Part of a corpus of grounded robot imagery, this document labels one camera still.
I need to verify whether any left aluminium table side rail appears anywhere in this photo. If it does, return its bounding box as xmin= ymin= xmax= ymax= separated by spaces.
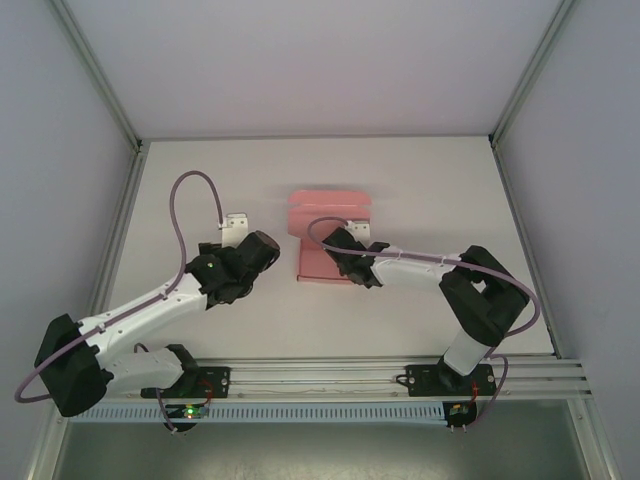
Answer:
xmin=74 ymin=144 xmax=147 ymax=362

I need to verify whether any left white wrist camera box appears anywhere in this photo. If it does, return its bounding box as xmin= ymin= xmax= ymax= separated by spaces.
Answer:
xmin=218 ymin=211 xmax=251 ymax=248

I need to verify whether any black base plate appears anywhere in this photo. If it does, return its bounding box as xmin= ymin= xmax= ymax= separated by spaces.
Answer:
xmin=140 ymin=366 xmax=232 ymax=400
xmin=405 ymin=364 xmax=497 ymax=399

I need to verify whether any aluminium table side rail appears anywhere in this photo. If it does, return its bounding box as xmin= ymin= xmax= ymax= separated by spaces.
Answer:
xmin=491 ymin=144 xmax=559 ymax=359
xmin=74 ymin=144 xmax=147 ymax=362

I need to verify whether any circuit board with green light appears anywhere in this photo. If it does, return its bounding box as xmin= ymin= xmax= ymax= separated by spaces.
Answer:
xmin=167 ymin=403 xmax=209 ymax=420

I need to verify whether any aluminium back frame bar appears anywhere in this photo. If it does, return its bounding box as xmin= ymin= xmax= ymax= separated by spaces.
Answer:
xmin=139 ymin=131 xmax=494 ymax=143

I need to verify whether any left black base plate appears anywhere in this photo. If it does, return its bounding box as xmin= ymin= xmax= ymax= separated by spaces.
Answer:
xmin=140 ymin=366 xmax=232 ymax=400

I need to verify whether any slotted grey cable duct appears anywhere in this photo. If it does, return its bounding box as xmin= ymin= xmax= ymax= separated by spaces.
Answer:
xmin=69 ymin=403 xmax=446 ymax=425

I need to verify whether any left aluminium frame post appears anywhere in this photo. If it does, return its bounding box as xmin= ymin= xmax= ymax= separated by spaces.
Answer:
xmin=49 ymin=0 xmax=147 ymax=151

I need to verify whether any aluminium frame post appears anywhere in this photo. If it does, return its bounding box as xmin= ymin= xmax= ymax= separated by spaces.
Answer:
xmin=49 ymin=0 xmax=147 ymax=151
xmin=488 ymin=0 xmax=581 ymax=149

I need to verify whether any right aluminium table side rail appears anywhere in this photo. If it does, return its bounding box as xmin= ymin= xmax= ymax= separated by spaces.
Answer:
xmin=491 ymin=144 xmax=559 ymax=359

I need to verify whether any pink paper box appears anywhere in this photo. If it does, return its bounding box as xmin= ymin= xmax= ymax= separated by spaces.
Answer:
xmin=287 ymin=188 xmax=374 ymax=286

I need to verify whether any aluminium mounting rail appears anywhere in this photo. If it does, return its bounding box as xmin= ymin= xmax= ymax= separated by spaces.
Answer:
xmin=49 ymin=355 xmax=594 ymax=401

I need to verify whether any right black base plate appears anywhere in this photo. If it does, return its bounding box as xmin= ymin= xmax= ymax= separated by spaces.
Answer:
xmin=405 ymin=364 xmax=497 ymax=399

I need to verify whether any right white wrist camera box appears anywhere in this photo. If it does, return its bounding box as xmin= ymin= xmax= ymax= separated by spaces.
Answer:
xmin=345 ymin=218 xmax=373 ymax=247

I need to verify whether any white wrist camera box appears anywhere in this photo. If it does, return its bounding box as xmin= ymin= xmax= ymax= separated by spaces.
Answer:
xmin=218 ymin=211 xmax=251 ymax=248
xmin=345 ymin=218 xmax=373 ymax=247

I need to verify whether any right aluminium frame post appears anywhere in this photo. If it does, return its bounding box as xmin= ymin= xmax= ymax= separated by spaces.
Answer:
xmin=488 ymin=0 xmax=581 ymax=149

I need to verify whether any grey metal panel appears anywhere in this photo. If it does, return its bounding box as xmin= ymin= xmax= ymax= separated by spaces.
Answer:
xmin=49 ymin=422 xmax=601 ymax=480

